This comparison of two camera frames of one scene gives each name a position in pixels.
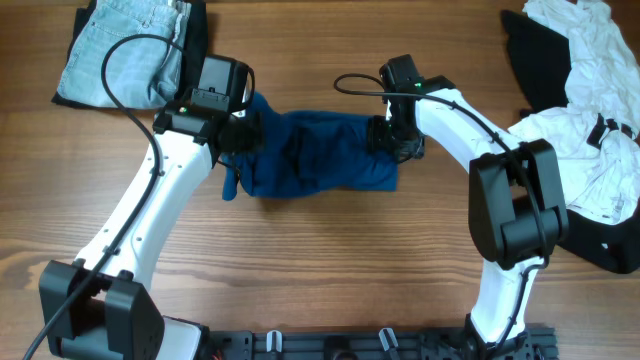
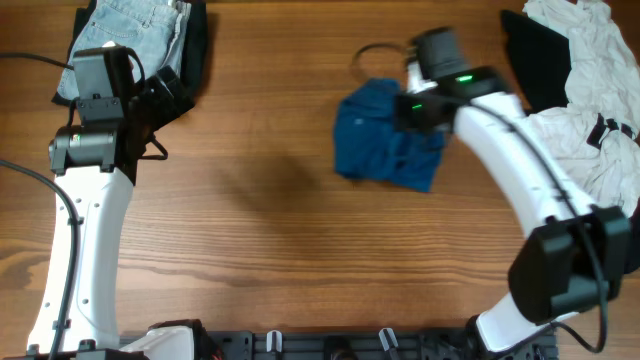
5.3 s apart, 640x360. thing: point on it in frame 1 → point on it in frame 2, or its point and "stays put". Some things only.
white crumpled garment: (603, 78) stays put
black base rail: (368, 344) stays put
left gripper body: (249, 134) → (155, 108)
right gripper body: (384, 132) → (411, 114)
